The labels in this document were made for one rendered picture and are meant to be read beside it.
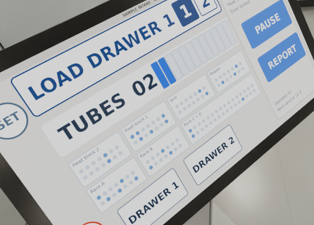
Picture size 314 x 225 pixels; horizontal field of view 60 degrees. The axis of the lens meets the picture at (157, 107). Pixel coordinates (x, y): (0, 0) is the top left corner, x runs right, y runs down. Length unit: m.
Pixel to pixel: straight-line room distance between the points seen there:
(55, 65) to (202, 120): 0.21
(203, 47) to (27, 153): 0.27
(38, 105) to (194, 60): 0.21
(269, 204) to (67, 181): 1.24
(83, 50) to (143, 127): 0.12
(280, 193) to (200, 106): 1.18
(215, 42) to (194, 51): 0.04
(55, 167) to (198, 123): 0.20
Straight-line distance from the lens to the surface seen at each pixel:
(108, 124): 0.35
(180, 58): 0.38
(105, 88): 0.35
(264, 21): 0.49
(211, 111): 0.40
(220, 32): 0.43
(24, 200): 0.35
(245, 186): 1.51
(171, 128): 0.37
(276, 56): 0.49
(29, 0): 1.30
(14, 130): 0.34
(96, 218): 0.37
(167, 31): 0.38
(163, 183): 0.38
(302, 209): 1.52
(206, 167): 0.41
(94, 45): 0.35
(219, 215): 1.41
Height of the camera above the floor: 1.36
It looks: 48 degrees down
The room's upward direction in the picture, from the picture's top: 12 degrees counter-clockwise
